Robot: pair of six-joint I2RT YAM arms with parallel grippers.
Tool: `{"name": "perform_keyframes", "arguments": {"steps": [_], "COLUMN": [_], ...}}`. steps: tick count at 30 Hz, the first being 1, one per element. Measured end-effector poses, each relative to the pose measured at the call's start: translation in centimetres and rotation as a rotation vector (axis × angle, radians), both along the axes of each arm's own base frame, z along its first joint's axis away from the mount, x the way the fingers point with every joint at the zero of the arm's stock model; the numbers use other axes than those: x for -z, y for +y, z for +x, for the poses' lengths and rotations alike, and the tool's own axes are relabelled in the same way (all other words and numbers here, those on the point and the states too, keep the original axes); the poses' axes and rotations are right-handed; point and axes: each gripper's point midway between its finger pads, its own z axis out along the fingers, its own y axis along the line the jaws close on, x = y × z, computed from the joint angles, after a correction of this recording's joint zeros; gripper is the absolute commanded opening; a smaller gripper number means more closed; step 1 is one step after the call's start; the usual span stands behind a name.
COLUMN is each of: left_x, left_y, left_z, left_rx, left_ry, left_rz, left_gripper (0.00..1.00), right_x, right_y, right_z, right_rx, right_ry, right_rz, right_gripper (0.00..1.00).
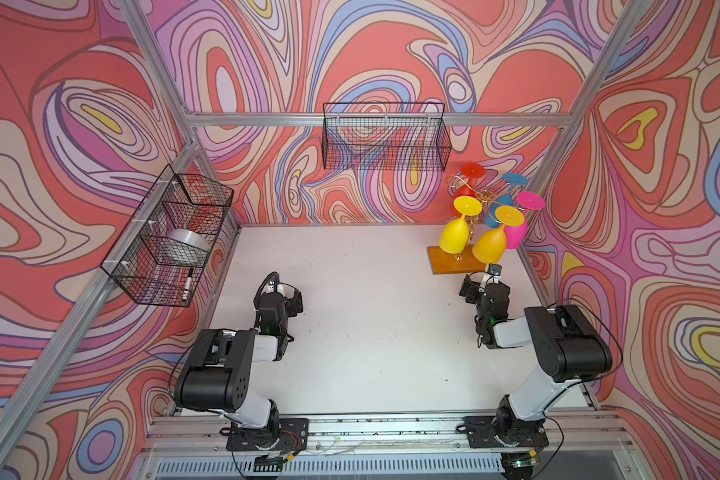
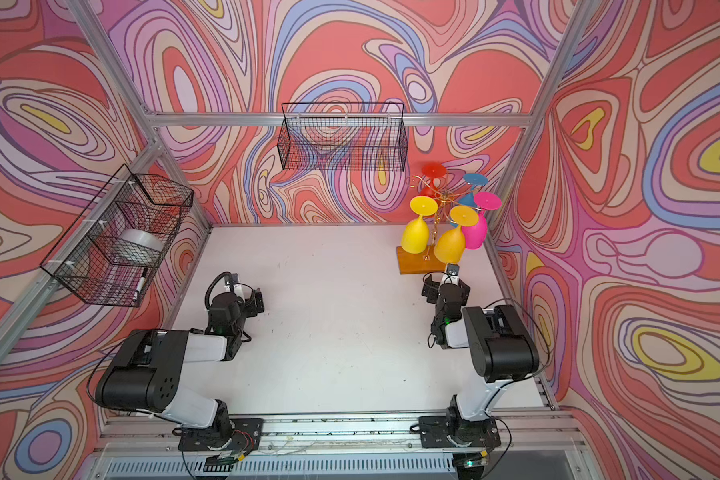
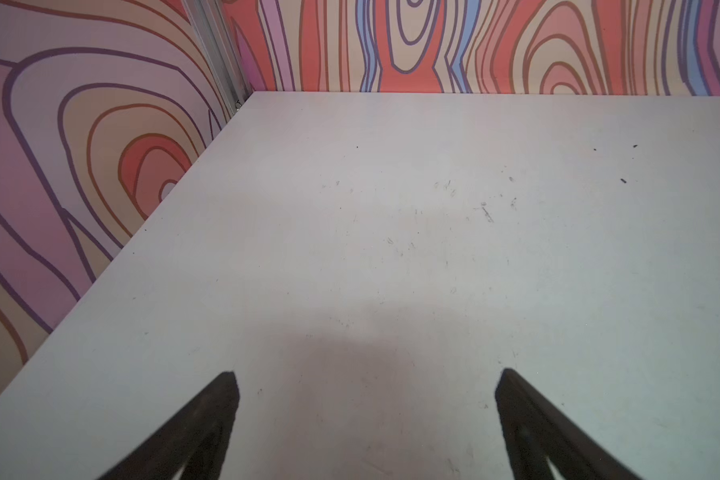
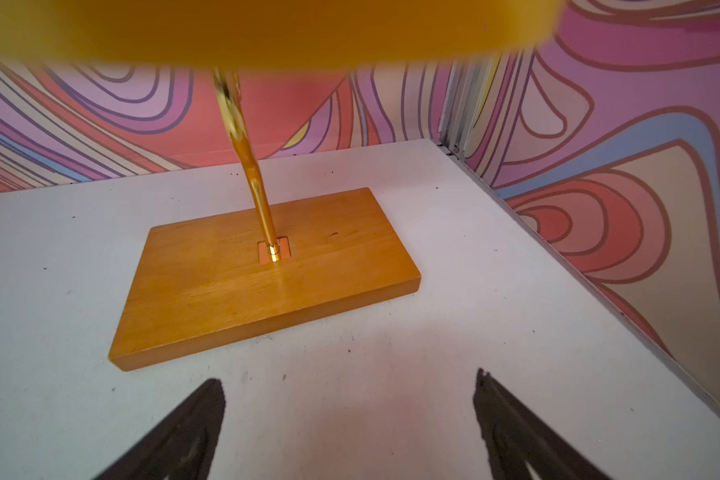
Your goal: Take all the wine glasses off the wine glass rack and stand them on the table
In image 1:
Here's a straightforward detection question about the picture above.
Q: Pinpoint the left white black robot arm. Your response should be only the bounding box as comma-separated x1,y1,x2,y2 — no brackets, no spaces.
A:
173,271,306,453

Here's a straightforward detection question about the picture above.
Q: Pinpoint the black marker pen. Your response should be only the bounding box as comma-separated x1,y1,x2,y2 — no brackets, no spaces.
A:
182,268,194,303

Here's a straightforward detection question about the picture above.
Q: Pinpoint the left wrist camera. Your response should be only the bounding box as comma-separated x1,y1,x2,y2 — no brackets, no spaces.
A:
263,281,286,296

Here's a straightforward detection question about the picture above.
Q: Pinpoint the black wire basket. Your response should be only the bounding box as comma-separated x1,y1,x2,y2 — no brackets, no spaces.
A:
321,100,452,172
100,166,234,307

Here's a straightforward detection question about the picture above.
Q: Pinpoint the blue wine glass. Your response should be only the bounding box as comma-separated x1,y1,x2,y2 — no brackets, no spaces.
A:
483,172,529,228

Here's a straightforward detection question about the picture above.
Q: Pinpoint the red wine glass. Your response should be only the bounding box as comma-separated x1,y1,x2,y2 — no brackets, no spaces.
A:
451,162,486,197

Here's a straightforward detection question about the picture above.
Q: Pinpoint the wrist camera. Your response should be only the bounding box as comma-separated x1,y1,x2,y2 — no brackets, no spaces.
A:
483,263,502,284
263,281,286,296

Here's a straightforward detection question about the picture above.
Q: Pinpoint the yellow wine glass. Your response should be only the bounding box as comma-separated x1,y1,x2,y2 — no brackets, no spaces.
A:
439,196,482,256
472,206,523,264

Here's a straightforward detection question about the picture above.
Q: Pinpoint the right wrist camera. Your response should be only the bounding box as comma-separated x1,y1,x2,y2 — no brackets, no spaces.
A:
483,263,502,284

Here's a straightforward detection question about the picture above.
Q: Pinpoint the silver tape roll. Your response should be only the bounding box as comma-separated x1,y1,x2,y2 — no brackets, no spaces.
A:
158,229,211,268

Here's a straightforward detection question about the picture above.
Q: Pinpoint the aluminium frame rail base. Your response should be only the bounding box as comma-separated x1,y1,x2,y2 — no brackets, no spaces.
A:
129,409,651,479

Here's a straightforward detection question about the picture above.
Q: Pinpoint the gold wire glass rack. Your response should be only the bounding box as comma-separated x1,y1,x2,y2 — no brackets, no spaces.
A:
448,173,520,262

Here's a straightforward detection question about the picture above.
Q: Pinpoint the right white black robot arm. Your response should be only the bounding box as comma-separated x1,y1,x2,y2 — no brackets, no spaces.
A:
459,273,613,448

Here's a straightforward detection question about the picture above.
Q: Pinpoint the magenta wine glass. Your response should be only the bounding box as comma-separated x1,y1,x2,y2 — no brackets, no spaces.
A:
505,191,545,250

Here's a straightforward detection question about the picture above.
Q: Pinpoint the black wire basket back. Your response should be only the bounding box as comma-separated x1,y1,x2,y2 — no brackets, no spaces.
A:
321,100,452,172

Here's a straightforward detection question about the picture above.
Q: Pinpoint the orange wooden rack base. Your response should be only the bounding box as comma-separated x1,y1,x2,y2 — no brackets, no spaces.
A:
427,244,486,275

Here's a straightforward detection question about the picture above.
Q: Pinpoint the black wire basket left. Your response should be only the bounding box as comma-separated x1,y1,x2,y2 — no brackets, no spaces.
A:
100,166,234,307

